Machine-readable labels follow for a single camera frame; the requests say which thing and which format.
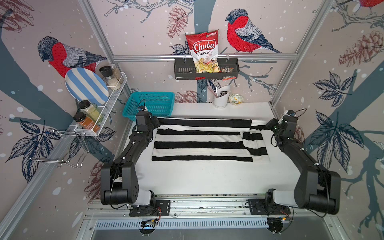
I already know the yellow spice jar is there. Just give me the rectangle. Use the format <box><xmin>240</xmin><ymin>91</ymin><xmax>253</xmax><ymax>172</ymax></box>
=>
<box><xmin>79</xmin><ymin>100</ymin><xmax>103</xmax><ymax>123</ymax></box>

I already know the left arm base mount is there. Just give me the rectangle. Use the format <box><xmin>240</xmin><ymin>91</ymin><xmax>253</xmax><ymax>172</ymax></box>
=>
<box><xmin>129</xmin><ymin>200</ymin><xmax>171</xmax><ymax>217</ymax></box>

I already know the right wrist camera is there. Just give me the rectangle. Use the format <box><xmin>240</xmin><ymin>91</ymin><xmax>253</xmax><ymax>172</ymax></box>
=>
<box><xmin>283</xmin><ymin>110</ymin><xmax>296</xmax><ymax>119</ymax></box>

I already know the black wall-mounted wire shelf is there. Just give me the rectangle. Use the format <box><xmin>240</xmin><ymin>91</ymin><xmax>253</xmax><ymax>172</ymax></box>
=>
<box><xmin>174</xmin><ymin>58</ymin><xmax>240</xmax><ymax>80</ymax></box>

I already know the small floral ceramic bowl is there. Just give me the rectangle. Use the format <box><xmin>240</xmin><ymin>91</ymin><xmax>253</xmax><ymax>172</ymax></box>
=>
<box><xmin>229</xmin><ymin>94</ymin><xmax>244</xmax><ymax>106</ymax></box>

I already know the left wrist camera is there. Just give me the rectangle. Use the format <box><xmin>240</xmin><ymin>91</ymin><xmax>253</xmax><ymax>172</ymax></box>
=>
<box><xmin>137</xmin><ymin>105</ymin><xmax>148</xmax><ymax>112</ymax></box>

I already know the blue white striped plate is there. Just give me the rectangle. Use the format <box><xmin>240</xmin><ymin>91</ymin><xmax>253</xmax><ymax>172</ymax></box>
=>
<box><xmin>65</xmin><ymin>68</ymin><xmax>109</xmax><ymax>106</ymax></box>

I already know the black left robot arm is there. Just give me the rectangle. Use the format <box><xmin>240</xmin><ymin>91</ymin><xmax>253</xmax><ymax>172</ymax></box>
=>
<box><xmin>100</xmin><ymin>111</ymin><xmax>160</xmax><ymax>207</ymax></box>

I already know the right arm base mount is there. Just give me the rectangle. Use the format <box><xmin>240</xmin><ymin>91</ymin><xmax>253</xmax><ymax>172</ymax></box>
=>
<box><xmin>245</xmin><ymin>199</ymin><xmax>291</xmax><ymax>216</ymax></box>

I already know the red Chuba cassava chips bag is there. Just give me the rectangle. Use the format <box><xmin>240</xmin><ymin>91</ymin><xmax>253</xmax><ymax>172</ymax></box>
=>
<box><xmin>186</xmin><ymin>30</ymin><xmax>220</xmax><ymax>74</ymax></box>

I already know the white wire wall rack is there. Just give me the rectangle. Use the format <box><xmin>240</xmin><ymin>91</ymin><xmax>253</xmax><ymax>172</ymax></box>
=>
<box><xmin>74</xmin><ymin>73</ymin><xmax>128</xmax><ymax>137</ymax></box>

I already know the black white striped pillowcase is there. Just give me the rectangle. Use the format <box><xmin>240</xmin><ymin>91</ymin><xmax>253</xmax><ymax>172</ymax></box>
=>
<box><xmin>152</xmin><ymin>118</ymin><xmax>270</xmax><ymax>163</ymax></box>

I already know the clear glass spice shaker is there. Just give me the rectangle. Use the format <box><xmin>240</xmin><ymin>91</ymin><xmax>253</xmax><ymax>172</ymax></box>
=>
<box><xmin>110</xmin><ymin>64</ymin><xmax>124</xmax><ymax>84</ymax></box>

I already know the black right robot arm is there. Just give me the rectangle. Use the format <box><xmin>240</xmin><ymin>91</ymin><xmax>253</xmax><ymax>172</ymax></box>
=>
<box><xmin>265</xmin><ymin>115</ymin><xmax>341</xmax><ymax>215</ymax></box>

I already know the orange spice jar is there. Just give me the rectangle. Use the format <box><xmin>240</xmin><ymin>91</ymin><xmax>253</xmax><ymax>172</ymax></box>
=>
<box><xmin>73</xmin><ymin>112</ymin><xmax>100</xmax><ymax>133</ymax></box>

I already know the black lid salt shaker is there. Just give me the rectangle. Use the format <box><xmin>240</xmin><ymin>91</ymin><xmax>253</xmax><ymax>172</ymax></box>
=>
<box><xmin>99</xmin><ymin>66</ymin><xmax>121</xmax><ymax>91</ymax></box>

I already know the white utensil holder cup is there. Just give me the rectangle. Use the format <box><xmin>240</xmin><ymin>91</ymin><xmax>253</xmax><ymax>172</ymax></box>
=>
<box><xmin>213</xmin><ymin>85</ymin><xmax>231</xmax><ymax>109</ymax></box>

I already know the teal plastic basket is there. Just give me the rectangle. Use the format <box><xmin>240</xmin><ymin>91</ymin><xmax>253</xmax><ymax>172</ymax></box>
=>
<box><xmin>122</xmin><ymin>92</ymin><xmax>175</xmax><ymax>122</ymax></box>

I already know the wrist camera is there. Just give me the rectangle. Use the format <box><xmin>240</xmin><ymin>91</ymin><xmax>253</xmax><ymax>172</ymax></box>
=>
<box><xmin>283</xmin><ymin>110</ymin><xmax>296</xmax><ymax>119</ymax></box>
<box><xmin>137</xmin><ymin>105</ymin><xmax>148</xmax><ymax>112</ymax></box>

